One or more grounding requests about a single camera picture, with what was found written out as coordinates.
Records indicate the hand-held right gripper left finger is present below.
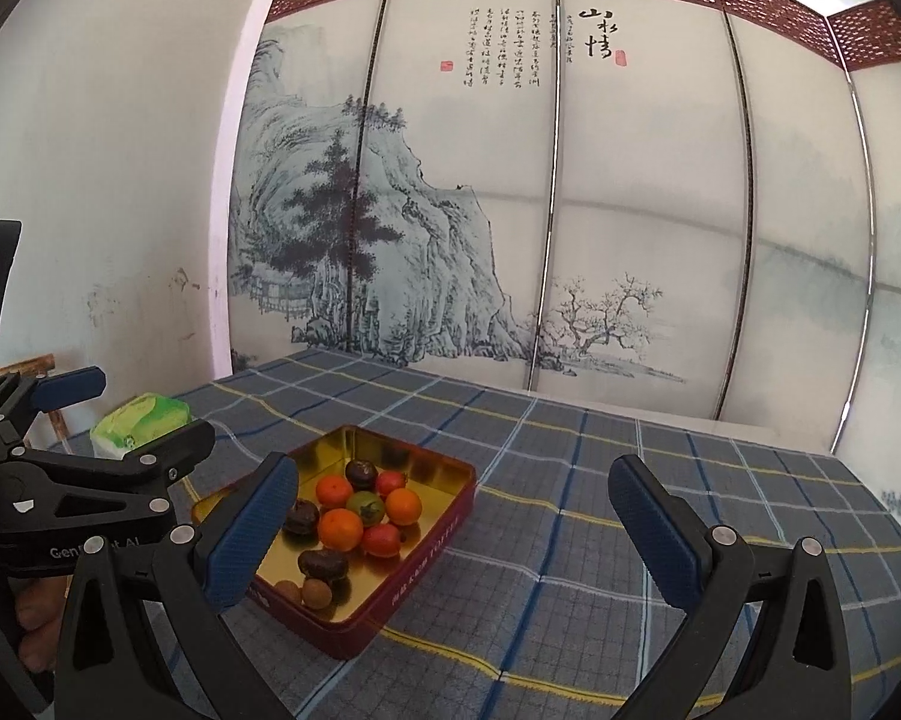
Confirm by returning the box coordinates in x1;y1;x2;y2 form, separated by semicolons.
52;451;300;720

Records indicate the wooden chair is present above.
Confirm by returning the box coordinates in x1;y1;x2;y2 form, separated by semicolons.
0;355;70;441

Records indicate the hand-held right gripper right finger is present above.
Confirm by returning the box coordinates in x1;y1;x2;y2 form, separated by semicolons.
607;454;852;720

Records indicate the person's left hand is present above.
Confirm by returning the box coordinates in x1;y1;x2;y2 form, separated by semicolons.
11;577;72;674

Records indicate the large orange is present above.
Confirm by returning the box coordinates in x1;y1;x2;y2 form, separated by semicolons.
317;508;366;552

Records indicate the red tin box gold interior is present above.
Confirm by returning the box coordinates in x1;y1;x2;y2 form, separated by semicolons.
192;424;477;661

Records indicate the green tissue pack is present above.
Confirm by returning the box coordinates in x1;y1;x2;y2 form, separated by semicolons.
90;392;192;458

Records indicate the green tomato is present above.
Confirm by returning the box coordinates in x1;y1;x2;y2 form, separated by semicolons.
346;491;386;527

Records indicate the large red tomato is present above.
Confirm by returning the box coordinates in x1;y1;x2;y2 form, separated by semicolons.
361;524;403;558

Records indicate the landscape painted folding screen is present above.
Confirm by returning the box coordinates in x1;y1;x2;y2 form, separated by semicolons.
225;0;901;526

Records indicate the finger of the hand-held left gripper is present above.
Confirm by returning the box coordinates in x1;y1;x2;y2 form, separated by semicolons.
0;366;107;452
7;421;217;517

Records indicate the medium orange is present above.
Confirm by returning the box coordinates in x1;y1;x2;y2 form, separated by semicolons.
385;488;423;527

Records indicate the blue plaid tablecloth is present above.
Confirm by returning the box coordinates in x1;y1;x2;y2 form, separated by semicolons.
45;349;901;720

